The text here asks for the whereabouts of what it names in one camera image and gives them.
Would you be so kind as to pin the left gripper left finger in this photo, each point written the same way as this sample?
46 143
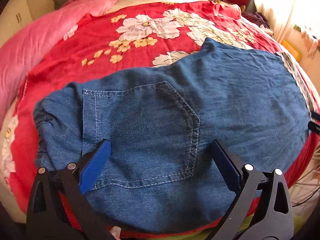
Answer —
57 208

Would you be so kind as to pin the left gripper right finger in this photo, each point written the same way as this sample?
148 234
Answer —
261 208

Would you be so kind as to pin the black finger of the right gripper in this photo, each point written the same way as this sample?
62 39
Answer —
313 124

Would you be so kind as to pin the blue denim pants lace hem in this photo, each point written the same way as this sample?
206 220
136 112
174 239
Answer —
160 122

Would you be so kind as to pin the metal drying rack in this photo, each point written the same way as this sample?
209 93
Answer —
307 186

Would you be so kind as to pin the yellow gift bag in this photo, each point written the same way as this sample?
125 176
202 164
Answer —
292 50

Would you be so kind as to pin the pink plush quilt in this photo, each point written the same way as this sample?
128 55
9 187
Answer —
27 47

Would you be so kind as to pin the red floral bed cover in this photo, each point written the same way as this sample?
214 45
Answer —
148 36

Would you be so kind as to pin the cream white wardrobe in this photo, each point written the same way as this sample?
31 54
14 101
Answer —
14 17

